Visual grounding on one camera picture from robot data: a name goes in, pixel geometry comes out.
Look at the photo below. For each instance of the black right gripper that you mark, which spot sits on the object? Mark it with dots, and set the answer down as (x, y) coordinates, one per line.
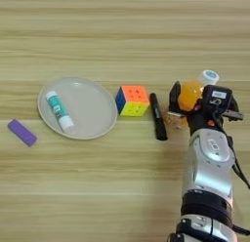
(203, 121)

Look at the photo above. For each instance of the orange juice bottle white cap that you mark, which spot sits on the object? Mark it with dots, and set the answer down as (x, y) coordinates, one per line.
(190, 94)

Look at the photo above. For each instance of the black marker pen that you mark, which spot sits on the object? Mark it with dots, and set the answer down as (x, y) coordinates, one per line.
(158, 117)

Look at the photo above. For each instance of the colourful puzzle cube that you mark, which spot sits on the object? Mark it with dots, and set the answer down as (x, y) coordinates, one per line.
(133, 101)

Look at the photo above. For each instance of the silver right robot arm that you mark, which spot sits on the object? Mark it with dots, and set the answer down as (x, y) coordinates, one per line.
(211, 168)

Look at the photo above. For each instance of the beige round plate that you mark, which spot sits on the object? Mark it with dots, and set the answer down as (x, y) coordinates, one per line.
(88, 112)

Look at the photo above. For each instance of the white teal glue stick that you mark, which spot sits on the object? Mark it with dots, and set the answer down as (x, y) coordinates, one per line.
(59, 112)

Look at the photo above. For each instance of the purple rectangular block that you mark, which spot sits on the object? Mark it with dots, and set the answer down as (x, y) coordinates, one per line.
(22, 132)

